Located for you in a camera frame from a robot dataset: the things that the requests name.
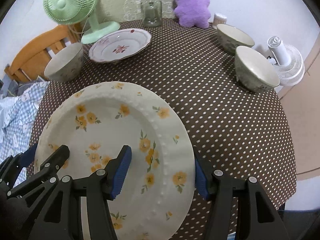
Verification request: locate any cotton swab container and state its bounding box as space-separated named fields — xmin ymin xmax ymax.
xmin=212 ymin=13 xmax=228 ymax=30

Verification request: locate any brown polka dot tablecloth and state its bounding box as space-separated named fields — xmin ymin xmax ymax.
xmin=26 ymin=17 xmax=297 ymax=240

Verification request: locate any dark blue cloth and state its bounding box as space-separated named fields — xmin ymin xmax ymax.
xmin=277 ymin=209 xmax=320 ymax=240

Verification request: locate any glass jar with lid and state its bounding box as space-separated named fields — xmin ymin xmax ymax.
xmin=139 ymin=0 xmax=163 ymax=28

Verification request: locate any green sheep wall sheet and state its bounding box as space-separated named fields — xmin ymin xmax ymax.
xmin=96 ymin=0 xmax=200 ymax=23

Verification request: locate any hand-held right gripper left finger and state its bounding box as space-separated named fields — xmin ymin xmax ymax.
xmin=27 ymin=145 xmax=132 ymax=240

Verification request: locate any green desk fan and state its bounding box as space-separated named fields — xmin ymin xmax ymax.
xmin=43 ymin=0 xmax=121 ymax=44

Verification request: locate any yellow floral plate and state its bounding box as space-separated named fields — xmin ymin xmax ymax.
xmin=34 ymin=81 xmax=195 ymax=240

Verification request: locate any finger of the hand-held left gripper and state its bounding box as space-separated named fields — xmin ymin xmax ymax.
xmin=0 ymin=145 xmax=38 ymax=188
xmin=6 ymin=144 xmax=70 ymax=200

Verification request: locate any grey patterned bowl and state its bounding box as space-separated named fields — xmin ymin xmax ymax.
xmin=234 ymin=46 xmax=280 ymax=93
xmin=216 ymin=24 xmax=255 ymax=55
xmin=44 ymin=42 xmax=84 ymax=82

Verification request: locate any pink floral plate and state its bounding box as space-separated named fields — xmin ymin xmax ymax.
xmin=89 ymin=28 xmax=152 ymax=63

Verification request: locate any white fan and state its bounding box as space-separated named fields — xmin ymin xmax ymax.
xmin=266 ymin=36 xmax=305 ymax=87

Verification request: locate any wooden chair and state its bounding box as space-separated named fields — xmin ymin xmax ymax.
xmin=4 ymin=25 xmax=82 ymax=83

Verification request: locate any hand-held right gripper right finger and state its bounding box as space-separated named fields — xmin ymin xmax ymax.
xmin=192 ymin=146 xmax=290 ymax=240

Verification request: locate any purple plush toy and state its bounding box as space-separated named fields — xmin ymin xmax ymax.
xmin=173 ymin=0 xmax=211 ymax=28

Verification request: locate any blue checked blanket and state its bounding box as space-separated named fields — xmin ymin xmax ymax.
xmin=0 ymin=79 xmax=50 ymax=165

